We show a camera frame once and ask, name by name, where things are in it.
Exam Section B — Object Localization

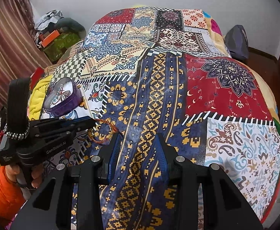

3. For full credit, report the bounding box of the purple heart-shaped tin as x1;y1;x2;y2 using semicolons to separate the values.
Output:
44;77;82;117

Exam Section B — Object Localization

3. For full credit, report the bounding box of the red braided bracelet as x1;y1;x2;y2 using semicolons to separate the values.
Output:
87;117;120;145

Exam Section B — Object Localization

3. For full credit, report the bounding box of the orange sleeve forearm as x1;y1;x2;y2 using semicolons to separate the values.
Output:
0;165;25;229

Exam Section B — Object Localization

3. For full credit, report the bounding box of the left hand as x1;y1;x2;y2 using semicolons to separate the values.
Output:
4;162;45;189

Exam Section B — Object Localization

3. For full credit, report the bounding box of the yellow towel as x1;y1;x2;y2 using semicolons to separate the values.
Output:
28;75;53;121

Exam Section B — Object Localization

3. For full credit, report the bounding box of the red white box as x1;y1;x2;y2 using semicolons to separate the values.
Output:
30;67;44;90

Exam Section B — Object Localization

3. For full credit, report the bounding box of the green patterned box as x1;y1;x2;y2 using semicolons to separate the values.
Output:
43;32;80;62

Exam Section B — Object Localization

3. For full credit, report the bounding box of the orange box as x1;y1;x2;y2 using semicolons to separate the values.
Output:
41;30;60;48

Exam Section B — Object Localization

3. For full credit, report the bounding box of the striped brown curtain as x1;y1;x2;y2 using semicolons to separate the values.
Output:
0;0;51;108

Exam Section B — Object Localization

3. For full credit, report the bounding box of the patchwork patterned bedspread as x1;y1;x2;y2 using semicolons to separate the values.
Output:
44;7;280;229

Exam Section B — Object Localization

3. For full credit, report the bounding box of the grey clothes pile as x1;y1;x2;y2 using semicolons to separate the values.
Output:
34;10;86;39

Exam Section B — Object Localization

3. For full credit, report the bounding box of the dark blue bag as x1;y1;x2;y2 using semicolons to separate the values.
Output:
225;25;249;63

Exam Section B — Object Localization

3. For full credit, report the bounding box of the beaded wrist strap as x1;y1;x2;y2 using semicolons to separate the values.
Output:
3;120;31;141

